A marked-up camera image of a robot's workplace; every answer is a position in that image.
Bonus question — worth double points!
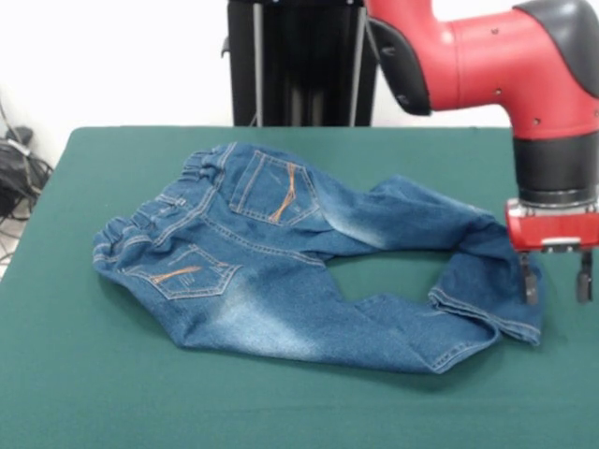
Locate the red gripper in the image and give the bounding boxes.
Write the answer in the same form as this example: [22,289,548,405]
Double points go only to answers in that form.
[504,199,599,307]

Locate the blue denim jeans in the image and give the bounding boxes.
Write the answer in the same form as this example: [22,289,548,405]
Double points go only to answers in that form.
[92,141,547,376]

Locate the dark green table cloth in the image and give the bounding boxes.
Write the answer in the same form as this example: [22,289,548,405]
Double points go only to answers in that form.
[0,125,599,449]

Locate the grey chair base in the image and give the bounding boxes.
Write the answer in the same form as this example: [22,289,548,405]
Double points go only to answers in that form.
[3,125,35,147]

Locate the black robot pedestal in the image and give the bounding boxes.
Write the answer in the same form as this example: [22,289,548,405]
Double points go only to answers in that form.
[220,0,389,128]

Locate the black cable tangle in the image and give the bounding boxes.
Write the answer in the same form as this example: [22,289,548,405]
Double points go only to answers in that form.
[0,139,53,224]

